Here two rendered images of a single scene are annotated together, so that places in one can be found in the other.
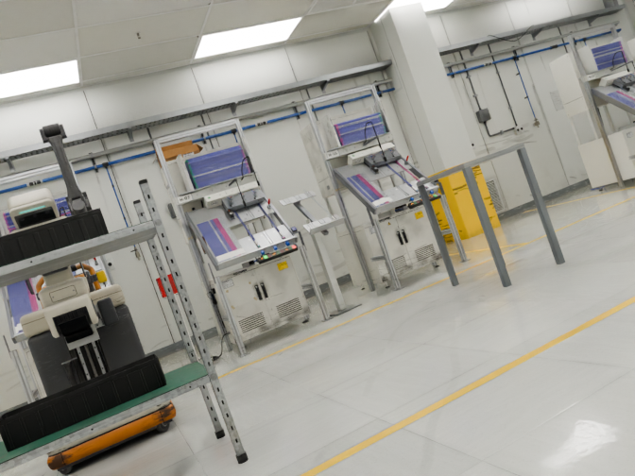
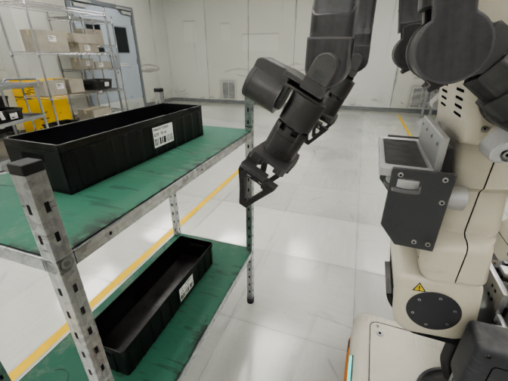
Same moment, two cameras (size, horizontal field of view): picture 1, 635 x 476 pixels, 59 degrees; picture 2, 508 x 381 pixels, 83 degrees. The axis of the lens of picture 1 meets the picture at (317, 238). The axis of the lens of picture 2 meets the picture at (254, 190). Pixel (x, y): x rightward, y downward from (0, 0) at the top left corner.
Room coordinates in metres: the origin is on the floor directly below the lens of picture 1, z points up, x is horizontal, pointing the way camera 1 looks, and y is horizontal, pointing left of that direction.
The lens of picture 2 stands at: (2.91, 0.62, 1.23)
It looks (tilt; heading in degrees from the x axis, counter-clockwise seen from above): 25 degrees down; 131
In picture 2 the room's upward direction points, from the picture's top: straight up
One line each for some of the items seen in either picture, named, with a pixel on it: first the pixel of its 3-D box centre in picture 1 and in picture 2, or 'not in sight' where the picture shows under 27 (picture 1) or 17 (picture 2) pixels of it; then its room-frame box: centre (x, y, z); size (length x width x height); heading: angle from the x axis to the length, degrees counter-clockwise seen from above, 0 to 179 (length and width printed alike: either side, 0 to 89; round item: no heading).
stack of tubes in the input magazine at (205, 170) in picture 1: (217, 167); not in sight; (4.89, 0.61, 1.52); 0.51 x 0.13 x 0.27; 112
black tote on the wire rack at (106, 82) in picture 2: not in sight; (96, 84); (-2.18, 2.64, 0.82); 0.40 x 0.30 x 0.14; 118
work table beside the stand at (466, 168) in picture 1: (485, 219); not in sight; (3.79, -1.12, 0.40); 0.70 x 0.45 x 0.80; 15
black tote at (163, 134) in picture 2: (26, 248); (129, 135); (2.06, 1.02, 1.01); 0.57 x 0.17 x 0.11; 110
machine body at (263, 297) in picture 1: (254, 300); not in sight; (4.98, 0.71, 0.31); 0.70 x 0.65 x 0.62; 112
